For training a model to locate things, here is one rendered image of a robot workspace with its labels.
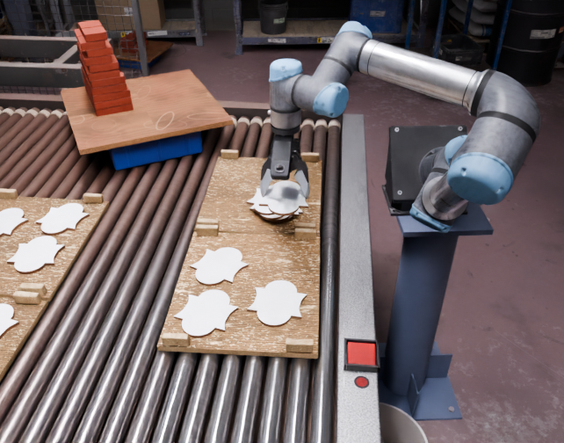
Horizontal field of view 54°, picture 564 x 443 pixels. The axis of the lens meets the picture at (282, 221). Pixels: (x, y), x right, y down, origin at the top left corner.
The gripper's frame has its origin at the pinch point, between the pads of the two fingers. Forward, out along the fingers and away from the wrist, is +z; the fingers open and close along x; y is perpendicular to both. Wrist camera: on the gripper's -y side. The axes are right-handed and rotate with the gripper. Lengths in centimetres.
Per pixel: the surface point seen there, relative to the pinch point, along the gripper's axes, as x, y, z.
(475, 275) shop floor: -88, 96, 104
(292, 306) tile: -4.2, -28.2, 11.6
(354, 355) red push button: -18.3, -40.2, 13.3
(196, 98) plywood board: 37, 64, 0
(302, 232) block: -5.0, -2.1, 9.5
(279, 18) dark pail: 39, 420, 69
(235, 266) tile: 11.3, -15.5, 11.4
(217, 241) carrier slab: 17.8, -4.6, 12.0
